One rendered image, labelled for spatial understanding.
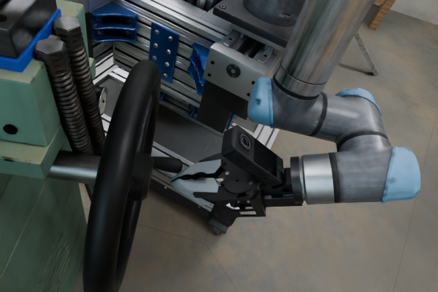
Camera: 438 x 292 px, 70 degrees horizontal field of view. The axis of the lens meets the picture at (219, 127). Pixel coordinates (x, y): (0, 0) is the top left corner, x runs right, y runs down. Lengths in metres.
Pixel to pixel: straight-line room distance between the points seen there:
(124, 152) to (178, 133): 0.98
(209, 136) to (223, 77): 0.57
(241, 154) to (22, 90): 0.26
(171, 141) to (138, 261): 0.44
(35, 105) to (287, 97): 0.31
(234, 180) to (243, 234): 0.85
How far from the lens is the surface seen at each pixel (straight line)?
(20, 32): 0.31
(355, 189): 0.47
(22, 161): 0.36
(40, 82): 0.32
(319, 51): 0.42
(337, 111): 0.51
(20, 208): 0.61
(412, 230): 1.77
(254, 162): 0.43
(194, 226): 1.28
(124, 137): 0.27
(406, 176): 0.48
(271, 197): 0.51
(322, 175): 0.46
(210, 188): 0.49
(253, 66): 0.69
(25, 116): 0.34
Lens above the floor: 1.16
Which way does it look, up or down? 47 degrees down
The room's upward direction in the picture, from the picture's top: 19 degrees clockwise
